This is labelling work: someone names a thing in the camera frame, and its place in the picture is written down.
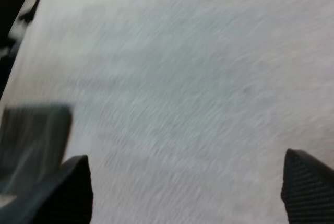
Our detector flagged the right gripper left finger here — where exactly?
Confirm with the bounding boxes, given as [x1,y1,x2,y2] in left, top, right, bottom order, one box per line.
[0,155,94,224]

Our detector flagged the grey-green towel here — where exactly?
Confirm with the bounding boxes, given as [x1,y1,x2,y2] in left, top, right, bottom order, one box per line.
[0,104,73,197]

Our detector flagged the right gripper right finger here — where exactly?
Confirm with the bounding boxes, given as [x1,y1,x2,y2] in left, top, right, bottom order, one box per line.
[280,148,334,224]

